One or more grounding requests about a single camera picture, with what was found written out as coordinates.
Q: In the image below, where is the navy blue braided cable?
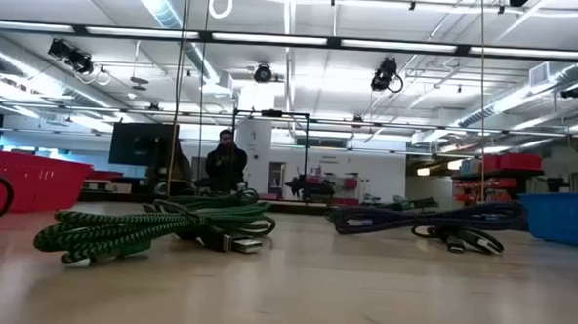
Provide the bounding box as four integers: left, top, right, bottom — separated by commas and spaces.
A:
325, 192, 530, 244

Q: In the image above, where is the thick black connector cable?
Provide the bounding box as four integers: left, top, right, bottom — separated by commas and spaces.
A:
409, 223, 506, 257

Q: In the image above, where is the shelf with red bins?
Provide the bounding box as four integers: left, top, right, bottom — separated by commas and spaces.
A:
450, 148, 548, 208

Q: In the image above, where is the black monitor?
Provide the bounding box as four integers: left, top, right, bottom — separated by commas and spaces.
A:
108, 121, 180, 168

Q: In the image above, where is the black beam with light strips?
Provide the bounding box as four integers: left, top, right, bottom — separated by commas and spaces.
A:
0, 20, 578, 63

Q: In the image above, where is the person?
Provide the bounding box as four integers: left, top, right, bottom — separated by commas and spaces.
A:
203, 127, 250, 195
173, 140, 196, 186

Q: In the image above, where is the red plastic basket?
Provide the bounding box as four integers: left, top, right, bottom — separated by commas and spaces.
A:
0, 147, 95, 219

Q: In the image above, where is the blue plastic basket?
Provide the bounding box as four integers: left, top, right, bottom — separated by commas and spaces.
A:
517, 186, 578, 249

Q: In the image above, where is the cluttered robot workstation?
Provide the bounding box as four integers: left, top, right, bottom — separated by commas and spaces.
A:
284, 166, 361, 208

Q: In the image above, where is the silver ventilation duct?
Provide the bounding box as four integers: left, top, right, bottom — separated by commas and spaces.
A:
459, 57, 578, 133
121, 0, 227, 85

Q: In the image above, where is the white cable ring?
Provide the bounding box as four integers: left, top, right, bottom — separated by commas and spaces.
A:
207, 0, 234, 20

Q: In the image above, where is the hanging yellow cord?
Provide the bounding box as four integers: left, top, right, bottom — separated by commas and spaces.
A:
471, 0, 493, 204
165, 0, 192, 198

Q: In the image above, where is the thin black metal frame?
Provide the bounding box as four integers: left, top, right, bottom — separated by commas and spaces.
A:
227, 107, 311, 203

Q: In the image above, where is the black USB cable silver plug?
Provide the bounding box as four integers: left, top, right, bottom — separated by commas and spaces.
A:
141, 198, 267, 256

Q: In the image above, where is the black aluminium table frame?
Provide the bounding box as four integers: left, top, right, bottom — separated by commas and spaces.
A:
74, 188, 525, 227

